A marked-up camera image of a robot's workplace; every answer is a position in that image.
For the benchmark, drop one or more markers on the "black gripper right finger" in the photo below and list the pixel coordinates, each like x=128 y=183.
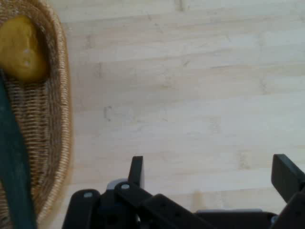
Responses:
x=287 y=176

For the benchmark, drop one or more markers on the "woven wicker basket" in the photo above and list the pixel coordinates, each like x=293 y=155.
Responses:
x=47 y=124

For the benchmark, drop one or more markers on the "yellow potato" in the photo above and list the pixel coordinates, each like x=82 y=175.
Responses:
x=20 y=50

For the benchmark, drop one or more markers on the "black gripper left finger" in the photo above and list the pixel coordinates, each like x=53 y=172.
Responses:
x=124 y=207

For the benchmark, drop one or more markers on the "dark green cucumber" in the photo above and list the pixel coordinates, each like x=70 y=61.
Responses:
x=14 y=155

